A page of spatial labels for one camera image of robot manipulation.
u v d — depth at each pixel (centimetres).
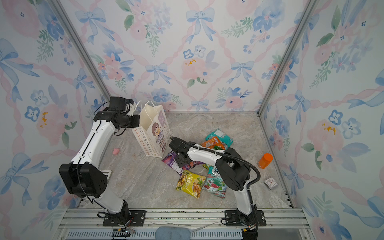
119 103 64
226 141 101
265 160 83
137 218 74
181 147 72
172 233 68
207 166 90
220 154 52
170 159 93
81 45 82
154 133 81
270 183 83
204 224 73
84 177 43
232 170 50
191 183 82
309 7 69
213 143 98
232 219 73
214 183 82
